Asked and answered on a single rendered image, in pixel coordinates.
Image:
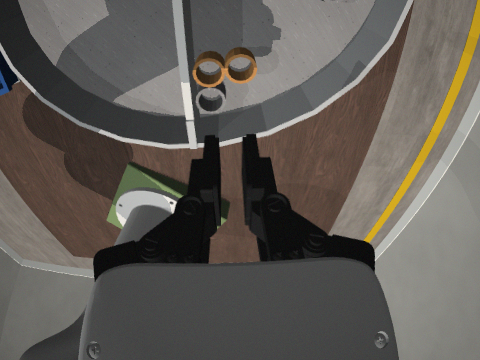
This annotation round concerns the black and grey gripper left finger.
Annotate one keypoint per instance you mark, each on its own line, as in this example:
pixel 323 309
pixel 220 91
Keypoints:
pixel 179 238

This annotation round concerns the bronze bushing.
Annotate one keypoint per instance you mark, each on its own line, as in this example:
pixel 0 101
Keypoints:
pixel 209 80
pixel 244 76

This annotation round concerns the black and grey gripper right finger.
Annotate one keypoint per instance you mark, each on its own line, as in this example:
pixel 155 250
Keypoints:
pixel 281 231

